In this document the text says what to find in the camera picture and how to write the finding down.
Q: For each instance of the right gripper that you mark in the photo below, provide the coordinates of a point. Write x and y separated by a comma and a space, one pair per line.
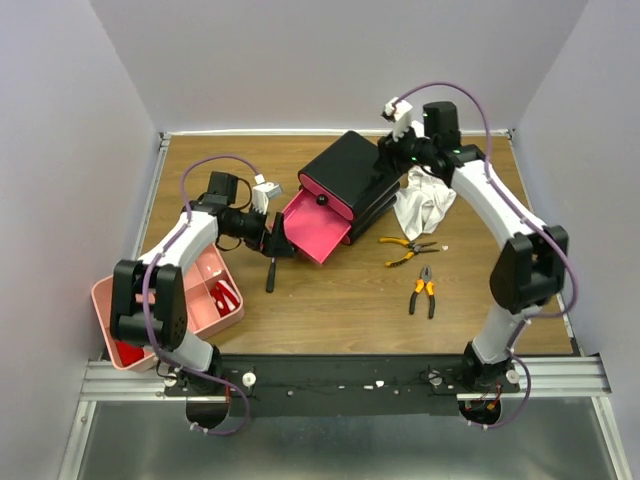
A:
385, 155

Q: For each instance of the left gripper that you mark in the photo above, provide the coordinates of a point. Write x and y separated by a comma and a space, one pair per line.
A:
275, 244

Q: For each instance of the black drawer cabinet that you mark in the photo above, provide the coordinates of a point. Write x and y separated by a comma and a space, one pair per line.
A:
344, 169

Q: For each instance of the black handled hammer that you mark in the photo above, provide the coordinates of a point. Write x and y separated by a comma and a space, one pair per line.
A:
271, 276

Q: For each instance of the pink top drawer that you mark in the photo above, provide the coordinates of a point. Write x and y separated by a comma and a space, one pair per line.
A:
332, 200

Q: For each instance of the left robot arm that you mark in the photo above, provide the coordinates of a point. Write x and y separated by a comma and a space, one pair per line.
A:
148, 300

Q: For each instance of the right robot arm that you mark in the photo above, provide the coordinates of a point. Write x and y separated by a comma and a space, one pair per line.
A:
530, 268

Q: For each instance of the white cloth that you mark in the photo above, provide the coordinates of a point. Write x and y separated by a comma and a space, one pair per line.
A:
422, 204

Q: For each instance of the red white item in tray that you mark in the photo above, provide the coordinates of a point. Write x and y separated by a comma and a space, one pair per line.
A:
224, 297

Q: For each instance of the pink compartment tray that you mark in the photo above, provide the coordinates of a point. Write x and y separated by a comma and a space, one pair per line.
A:
203, 319

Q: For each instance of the red block in tray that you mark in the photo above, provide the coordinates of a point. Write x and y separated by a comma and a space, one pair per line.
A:
129, 354

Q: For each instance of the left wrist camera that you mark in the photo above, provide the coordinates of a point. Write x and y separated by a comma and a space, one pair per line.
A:
263, 192

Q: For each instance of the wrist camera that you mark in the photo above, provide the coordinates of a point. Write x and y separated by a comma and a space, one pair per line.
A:
263, 192
399, 113

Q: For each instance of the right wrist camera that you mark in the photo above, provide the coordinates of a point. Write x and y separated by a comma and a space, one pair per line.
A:
399, 113

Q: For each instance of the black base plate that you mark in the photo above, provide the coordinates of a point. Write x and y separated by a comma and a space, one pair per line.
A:
276, 385

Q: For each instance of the aluminium rail frame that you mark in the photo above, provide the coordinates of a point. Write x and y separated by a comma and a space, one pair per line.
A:
559, 423

